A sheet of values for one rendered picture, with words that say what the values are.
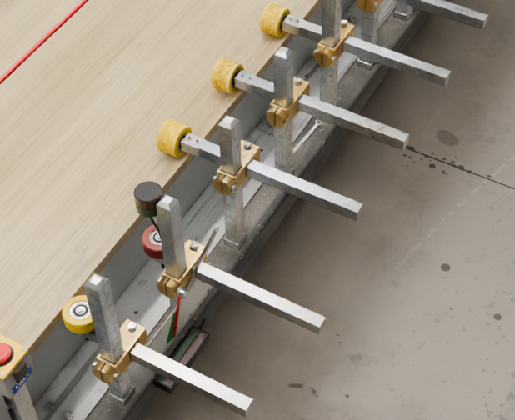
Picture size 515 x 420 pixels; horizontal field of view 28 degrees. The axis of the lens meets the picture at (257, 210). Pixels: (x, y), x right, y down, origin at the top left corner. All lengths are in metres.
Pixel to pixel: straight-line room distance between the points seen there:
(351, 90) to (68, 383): 1.15
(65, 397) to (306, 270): 1.19
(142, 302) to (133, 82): 0.57
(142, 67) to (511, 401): 1.46
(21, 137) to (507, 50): 2.23
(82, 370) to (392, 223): 1.42
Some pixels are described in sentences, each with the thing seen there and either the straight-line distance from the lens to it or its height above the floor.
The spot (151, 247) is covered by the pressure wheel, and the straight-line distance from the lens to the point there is 2.35.
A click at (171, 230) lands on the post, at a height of 1.04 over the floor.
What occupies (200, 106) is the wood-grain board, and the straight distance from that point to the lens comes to 2.65.
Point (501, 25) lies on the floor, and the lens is 4.37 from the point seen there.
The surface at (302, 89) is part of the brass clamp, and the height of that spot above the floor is 0.97.
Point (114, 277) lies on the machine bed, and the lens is 2.57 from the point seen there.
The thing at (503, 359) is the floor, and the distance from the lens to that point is 3.30.
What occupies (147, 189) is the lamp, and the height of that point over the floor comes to 1.11.
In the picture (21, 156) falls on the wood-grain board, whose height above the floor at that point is 0.90.
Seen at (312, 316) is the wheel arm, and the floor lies 0.86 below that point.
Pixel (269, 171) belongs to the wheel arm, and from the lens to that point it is 2.41.
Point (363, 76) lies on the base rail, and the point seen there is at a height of 0.70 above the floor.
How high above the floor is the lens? 2.74
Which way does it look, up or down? 50 degrees down
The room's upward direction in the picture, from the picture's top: 2 degrees counter-clockwise
